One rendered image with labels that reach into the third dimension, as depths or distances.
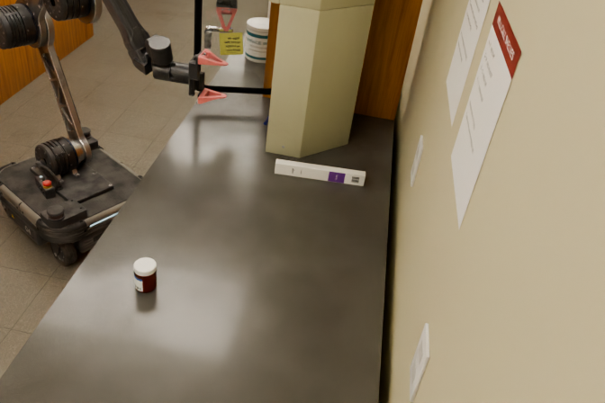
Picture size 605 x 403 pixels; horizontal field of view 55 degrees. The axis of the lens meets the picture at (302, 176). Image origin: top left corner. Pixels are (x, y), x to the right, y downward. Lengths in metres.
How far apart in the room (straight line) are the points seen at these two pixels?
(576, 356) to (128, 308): 1.02
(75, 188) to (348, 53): 1.57
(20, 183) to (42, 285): 0.50
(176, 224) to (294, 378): 0.53
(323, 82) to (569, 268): 1.32
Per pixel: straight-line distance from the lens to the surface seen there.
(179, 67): 1.66
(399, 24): 2.00
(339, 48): 1.72
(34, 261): 2.89
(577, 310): 0.47
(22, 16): 2.84
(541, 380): 0.52
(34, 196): 2.87
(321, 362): 1.25
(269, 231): 1.52
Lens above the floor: 1.91
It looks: 34 degrees down
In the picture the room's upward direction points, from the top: 8 degrees clockwise
